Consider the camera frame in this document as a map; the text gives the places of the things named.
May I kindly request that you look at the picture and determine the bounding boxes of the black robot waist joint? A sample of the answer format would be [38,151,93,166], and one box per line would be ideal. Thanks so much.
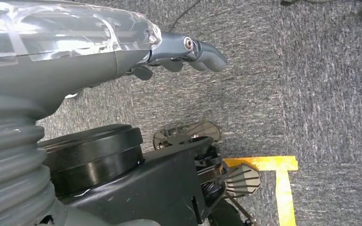
[37,124,145,198]

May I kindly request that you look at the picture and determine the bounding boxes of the grey robot left foot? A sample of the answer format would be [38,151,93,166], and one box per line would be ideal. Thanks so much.
[153,121,262,199]

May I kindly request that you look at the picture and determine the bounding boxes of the yellow floor tape square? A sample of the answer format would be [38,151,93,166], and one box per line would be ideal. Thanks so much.
[223,155,299,226]

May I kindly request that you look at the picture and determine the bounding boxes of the black floor cable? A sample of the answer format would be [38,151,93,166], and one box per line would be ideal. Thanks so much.
[168,0,202,33]

